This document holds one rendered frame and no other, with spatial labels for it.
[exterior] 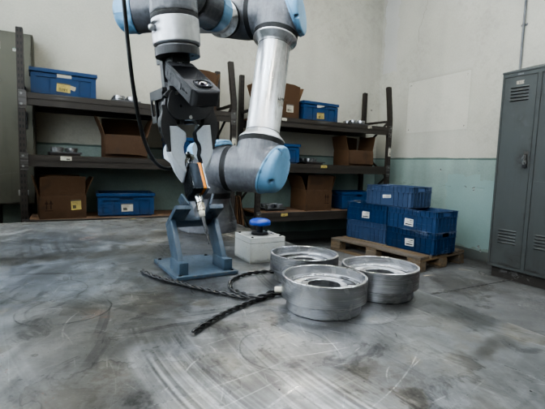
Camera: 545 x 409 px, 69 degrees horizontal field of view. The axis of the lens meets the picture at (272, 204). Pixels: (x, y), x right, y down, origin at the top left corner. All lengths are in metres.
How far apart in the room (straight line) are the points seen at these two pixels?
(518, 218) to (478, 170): 1.00
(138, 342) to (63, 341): 0.07
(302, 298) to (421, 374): 0.15
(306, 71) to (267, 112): 4.42
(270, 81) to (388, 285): 0.64
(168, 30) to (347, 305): 0.47
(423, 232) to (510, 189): 0.84
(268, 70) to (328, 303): 0.70
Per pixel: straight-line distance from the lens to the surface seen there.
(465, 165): 5.02
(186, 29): 0.68
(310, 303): 0.46
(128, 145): 3.94
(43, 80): 3.99
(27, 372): 0.40
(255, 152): 0.94
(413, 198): 4.33
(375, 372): 0.38
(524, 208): 4.09
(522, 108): 4.17
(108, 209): 4.00
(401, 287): 0.54
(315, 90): 5.44
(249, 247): 0.70
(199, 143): 0.67
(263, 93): 1.01
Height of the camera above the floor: 0.97
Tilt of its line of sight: 6 degrees down
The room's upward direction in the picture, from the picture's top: 2 degrees clockwise
